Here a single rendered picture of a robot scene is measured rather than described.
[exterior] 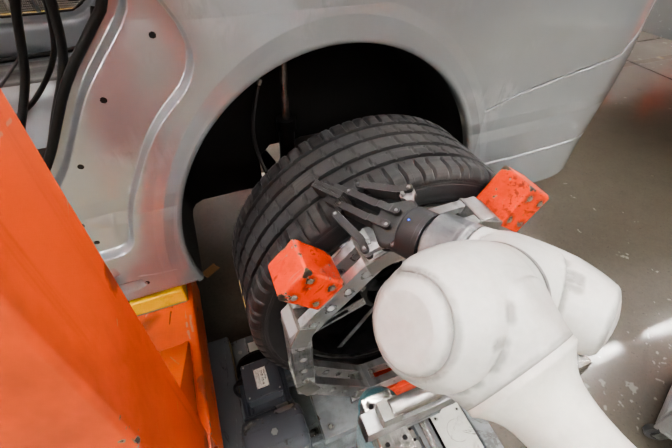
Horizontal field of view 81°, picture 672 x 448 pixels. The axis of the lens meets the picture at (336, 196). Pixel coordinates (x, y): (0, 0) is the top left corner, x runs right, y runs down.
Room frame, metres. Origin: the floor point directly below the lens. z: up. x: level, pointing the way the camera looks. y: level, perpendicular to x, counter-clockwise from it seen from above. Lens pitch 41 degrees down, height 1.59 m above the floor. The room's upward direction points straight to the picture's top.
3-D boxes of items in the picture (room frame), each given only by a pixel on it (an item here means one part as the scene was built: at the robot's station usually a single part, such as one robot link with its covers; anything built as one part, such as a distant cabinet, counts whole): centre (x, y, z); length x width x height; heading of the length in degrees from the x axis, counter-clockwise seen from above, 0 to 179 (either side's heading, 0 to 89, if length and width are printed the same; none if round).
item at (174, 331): (0.49, 0.42, 0.69); 0.52 x 0.17 x 0.35; 22
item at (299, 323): (0.47, -0.16, 0.85); 0.54 x 0.07 x 0.54; 112
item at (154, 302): (0.65, 0.49, 0.71); 0.14 x 0.14 x 0.05; 22
